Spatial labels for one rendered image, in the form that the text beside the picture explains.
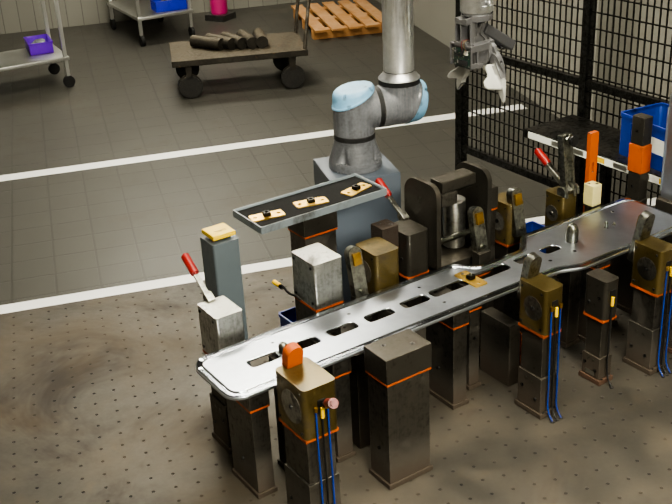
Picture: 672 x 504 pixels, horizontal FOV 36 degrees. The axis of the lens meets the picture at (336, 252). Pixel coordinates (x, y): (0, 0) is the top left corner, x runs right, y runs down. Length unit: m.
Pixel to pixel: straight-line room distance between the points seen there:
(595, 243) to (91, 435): 1.34
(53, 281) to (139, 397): 2.34
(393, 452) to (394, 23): 1.17
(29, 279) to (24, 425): 2.42
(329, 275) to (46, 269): 2.90
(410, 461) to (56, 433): 0.88
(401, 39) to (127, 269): 2.50
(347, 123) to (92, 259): 2.54
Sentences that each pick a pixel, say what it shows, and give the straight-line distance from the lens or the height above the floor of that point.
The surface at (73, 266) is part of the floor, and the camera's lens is 5.13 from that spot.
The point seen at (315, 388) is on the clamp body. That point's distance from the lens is 2.02.
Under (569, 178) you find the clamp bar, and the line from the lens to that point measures 2.88.
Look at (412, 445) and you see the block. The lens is 2.31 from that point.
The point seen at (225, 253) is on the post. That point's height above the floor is 1.11.
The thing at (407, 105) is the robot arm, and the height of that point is 1.27.
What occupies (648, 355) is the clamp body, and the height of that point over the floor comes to 0.75.
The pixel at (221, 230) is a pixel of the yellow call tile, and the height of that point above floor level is 1.16.
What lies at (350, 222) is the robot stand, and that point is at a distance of 2.90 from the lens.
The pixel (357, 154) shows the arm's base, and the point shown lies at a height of 1.16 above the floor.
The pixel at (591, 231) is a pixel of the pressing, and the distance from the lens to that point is 2.79.
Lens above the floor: 2.16
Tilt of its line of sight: 26 degrees down
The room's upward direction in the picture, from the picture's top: 3 degrees counter-clockwise
